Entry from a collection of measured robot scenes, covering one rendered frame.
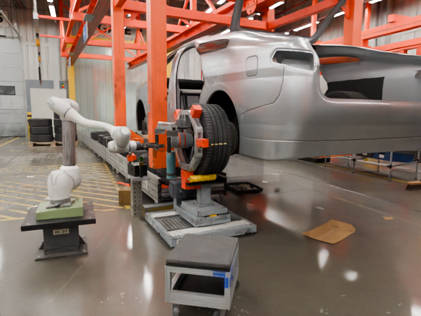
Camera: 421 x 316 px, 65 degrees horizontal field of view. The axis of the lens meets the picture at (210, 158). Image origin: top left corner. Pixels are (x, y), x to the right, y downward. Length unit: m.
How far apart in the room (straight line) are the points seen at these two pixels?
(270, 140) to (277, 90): 0.37
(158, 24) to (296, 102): 1.71
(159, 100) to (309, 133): 1.61
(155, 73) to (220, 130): 0.99
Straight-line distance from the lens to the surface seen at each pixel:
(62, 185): 2.82
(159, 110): 3.44
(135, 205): 3.66
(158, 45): 3.50
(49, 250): 2.91
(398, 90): 3.93
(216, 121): 2.85
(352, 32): 5.06
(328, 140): 2.61
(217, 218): 3.09
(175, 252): 1.91
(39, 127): 11.31
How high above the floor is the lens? 1.11
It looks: 8 degrees down
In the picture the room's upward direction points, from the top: 1 degrees clockwise
